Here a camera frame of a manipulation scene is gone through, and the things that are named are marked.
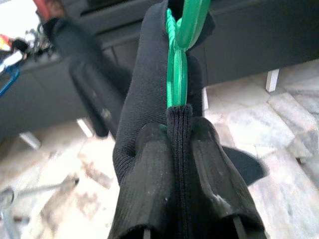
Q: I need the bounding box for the pink plastic hanger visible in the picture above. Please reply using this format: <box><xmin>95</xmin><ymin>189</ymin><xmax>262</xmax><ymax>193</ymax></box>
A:
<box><xmin>33</xmin><ymin>0</ymin><xmax>67</xmax><ymax>19</ymax></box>

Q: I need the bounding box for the black TV cabinet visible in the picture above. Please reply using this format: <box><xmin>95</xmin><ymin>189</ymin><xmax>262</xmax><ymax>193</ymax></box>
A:
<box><xmin>0</xmin><ymin>0</ymin><xmax>319</xmax><ymax>150</ymax></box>

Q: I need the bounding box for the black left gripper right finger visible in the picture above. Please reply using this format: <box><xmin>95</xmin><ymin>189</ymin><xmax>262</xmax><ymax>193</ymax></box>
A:
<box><xmin>192</xmin><ymin>117</ymin><xmax>270</xmax><ymax>239</ymax></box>

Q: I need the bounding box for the black knit garment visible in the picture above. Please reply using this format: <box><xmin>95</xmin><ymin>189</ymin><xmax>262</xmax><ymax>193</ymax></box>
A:
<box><xmin>107</xmin><ymin>0</ymin><xmax>269</xmax><ymax>239</ymax></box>

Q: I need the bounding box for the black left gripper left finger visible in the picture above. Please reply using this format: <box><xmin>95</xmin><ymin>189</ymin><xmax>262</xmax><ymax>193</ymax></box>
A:
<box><xmin>107</xmin><ymin>123</ymin><xmax>174</xmax><ymax>239</ymax></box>

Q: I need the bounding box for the silver clothes rack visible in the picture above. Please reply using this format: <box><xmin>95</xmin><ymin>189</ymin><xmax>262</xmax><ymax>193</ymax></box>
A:
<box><xmin>0</xmin><ymin>174</ymin><xmax>80</xmax><ymax>239</ymax></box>

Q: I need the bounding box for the green plastic hanger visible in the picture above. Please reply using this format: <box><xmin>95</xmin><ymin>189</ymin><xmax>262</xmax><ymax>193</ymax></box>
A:
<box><xmin>165</xmin><ymin>0</ymin><xmax>213</xmax><ymax>132</ymax></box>

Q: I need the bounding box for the blue plastic hanger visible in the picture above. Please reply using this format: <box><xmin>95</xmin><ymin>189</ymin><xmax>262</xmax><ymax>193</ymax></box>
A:
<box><xmin>0</xmin><ymin>66</ymin><xmax>20</xmax><ymax>97</ymax></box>

